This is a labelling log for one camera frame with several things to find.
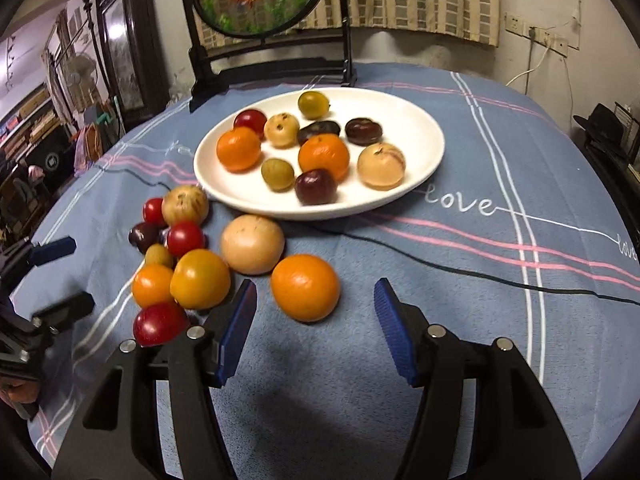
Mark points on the dark purple plum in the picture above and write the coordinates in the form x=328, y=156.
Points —
x=315, y=128

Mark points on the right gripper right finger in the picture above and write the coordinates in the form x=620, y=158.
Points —
x=515, y=431

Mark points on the large red apple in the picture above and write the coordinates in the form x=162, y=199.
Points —
x=160, y=323

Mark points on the dark red plum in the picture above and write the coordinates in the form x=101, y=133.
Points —
x=315, y=187
x=253, y=119

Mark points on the large beige round pear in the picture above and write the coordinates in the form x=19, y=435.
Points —
x=252, y=245

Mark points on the large orange mandarin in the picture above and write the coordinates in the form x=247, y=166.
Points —
x=326, y=151

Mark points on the small yellow-green fruit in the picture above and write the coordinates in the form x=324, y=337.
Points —
x=159, y=254

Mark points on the dark purple small fruit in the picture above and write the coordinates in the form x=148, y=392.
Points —
x=144, y=235

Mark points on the yellow-orange persimmon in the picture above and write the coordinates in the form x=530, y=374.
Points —
x=201, y=280

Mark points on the small orange mandarin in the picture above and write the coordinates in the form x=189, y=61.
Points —
x=238, y=149

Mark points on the standing fan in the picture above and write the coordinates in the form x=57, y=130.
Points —
x=79, y=73

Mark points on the round goldfish screen on stand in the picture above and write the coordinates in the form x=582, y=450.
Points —
x=224, y=29

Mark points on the blue striped tablecloth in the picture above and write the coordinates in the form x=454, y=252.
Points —
x=514, y=236

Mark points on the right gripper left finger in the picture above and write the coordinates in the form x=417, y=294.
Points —
x=115, y=434

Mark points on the red cherry tomato fruit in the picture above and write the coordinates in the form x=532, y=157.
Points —
x=184, y=237

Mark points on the wall power strip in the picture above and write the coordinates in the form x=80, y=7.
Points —
x=539, y=35

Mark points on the large orange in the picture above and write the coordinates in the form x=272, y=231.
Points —
x=305, y=287

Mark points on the person's left hand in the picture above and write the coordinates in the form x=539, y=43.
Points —
x=19, y=391

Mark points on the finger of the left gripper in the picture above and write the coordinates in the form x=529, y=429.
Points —
x=56, y=249
x=62, y=316

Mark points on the dark brown mangosteen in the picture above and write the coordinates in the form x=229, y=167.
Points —
x=363, y=131

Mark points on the dark wooden framed mirror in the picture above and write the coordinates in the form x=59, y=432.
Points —
x=135, y=70

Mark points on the pale yellow pear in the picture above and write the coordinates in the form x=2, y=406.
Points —
x=381, y=166

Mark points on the olive green small fruit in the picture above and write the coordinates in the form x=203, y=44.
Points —
x=278, y=174

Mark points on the green-yellow plum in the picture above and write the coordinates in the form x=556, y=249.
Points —
x=313, y=105

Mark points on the small red tomato fruit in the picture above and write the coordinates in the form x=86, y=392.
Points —
x=152, y=212

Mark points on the beige speckled round fruit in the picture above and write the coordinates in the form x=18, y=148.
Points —
x=185, y=203

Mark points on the white oval plate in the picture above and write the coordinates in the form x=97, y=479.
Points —
x=405, y=125

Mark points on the small beige pear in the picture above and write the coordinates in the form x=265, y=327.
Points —
x=281, y=130

